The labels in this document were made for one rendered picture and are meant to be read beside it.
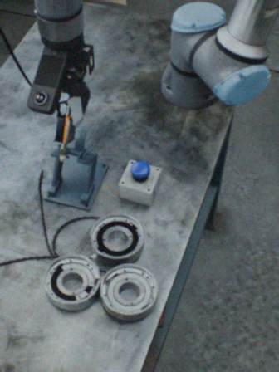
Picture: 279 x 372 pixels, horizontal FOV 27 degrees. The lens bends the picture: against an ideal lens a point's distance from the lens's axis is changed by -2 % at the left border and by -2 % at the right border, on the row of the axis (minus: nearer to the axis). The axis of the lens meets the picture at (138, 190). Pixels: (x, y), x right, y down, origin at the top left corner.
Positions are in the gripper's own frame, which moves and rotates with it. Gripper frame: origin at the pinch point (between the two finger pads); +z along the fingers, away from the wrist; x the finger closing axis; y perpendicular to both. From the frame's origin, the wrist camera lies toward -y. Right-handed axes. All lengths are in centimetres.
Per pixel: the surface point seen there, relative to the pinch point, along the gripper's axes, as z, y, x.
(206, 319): 100, 17, -33
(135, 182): 15.2, 1.7, -13.0
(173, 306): 76, 6, -23
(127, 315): 15.8, -26.8, -20.0
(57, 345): 19.7, -34.5, -9.2
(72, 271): 16.8, -20.9, -7.4
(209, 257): 100, 40, -29
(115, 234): 18.4, -9.6, -12.3
